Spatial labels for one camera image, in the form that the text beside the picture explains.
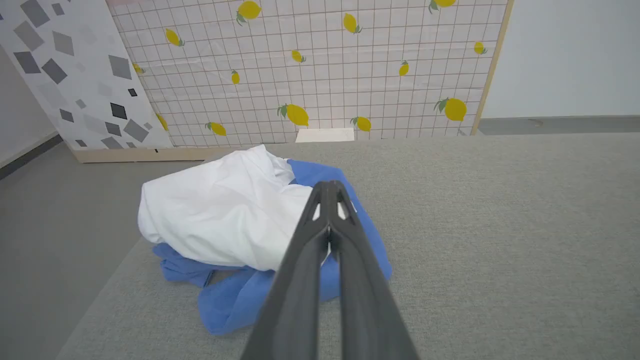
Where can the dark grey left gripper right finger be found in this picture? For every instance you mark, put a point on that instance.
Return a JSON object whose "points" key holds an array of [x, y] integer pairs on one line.
{"points": [[365, 310]]}

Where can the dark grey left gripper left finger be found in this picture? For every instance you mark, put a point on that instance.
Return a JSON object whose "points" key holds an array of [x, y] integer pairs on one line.
{"points": [[295, 300]]}

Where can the white shirt with blue sleeves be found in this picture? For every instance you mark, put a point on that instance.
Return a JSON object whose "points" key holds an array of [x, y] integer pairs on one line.
{"points": [[215, 215]]}

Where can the grey fabric sofa cushion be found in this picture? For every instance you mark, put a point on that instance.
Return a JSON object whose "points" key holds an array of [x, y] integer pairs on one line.
{"points": [[500, 250]]}

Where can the white rectangular box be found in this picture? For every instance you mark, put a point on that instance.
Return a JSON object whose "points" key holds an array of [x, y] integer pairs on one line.
{"points": [[325, 135]]}

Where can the lemon print grid partition panel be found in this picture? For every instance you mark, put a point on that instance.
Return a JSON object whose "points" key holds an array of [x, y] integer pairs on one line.
{"points": [[325, 80]]}

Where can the grey terrazzo pattern panel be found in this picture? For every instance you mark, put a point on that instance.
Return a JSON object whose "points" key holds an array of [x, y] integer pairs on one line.
{"points": [[85, 65]]}

